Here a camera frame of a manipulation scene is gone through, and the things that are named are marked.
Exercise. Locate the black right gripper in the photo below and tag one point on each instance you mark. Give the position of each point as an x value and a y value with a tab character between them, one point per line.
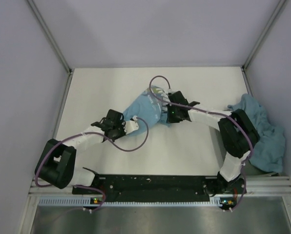
170	119

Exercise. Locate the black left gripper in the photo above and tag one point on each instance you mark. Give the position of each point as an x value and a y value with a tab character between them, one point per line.
121	124

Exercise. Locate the light blue printed t-shirt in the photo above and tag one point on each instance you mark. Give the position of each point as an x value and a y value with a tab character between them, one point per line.
150	109

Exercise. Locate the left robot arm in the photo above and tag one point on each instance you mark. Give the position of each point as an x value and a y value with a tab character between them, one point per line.
57	162

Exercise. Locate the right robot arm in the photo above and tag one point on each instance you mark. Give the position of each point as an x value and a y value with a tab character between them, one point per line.
238	134

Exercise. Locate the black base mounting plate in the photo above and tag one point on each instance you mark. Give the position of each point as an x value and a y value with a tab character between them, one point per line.
160	188

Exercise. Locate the light blue plain t-shirt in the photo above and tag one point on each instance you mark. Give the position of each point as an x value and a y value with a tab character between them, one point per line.
269	151

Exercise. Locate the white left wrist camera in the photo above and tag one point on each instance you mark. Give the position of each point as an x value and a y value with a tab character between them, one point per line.
131	125

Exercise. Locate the aluminium frame post left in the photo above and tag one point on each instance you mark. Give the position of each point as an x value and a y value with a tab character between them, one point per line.
48	35

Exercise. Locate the aluminium frame post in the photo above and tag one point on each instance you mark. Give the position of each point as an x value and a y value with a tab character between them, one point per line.
48	35
265	32

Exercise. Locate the light blue cable duct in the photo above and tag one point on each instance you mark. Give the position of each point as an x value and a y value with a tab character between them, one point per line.
93	202

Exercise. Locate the aluminium frame post right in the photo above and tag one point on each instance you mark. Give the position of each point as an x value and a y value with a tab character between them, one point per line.
265	32

